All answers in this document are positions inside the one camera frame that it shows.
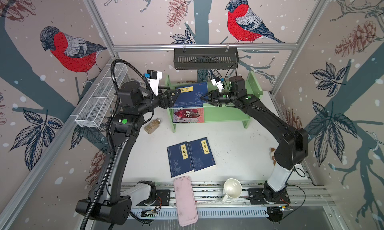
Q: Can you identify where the red pink Hamlet book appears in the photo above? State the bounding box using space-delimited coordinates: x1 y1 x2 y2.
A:
173 108 205 123

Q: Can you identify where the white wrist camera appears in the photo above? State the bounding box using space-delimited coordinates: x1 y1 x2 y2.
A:
211 77 225 93
145 70 163 96

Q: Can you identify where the green wooden two-tier shelf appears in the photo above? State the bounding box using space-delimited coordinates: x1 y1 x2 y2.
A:
165 72 263 133

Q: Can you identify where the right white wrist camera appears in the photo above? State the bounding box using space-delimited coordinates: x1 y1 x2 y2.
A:
211 77 225 93

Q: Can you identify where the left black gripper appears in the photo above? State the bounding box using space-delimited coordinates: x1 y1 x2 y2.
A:
136 85 181 116

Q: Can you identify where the brown bear plush keychain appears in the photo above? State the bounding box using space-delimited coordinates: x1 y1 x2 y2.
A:
270 148 276 166

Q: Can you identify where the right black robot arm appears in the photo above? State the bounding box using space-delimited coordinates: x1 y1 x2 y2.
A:
201 76 309 204

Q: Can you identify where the white wire mesh basket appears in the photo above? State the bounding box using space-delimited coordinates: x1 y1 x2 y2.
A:
75 68 115 128

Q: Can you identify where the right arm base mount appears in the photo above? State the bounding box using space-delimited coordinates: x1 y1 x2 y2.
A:
247 188 291 205

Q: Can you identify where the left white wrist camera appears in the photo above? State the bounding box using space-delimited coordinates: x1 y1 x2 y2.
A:
145 70 163 96

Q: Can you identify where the dark grey hanging basket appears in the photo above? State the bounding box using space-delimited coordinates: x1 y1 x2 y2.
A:
174 48 239 70

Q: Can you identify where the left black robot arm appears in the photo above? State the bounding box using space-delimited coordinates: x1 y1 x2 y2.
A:
76 59 181 230

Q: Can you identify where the glass spice jar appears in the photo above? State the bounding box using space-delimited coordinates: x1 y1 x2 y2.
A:
144 118 162 135

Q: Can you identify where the pink pencil case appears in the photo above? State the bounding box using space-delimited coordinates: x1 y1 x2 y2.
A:
174 176 198 227

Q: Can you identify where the white ceramic mug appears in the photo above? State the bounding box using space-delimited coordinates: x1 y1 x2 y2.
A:
221 178 243 204

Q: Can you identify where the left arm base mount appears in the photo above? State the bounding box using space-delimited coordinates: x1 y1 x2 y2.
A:
136 190 171 207

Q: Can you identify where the blue book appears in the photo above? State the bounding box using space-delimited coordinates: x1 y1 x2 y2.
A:
187 137 216 172
167 142 194 178
173 82 208 109

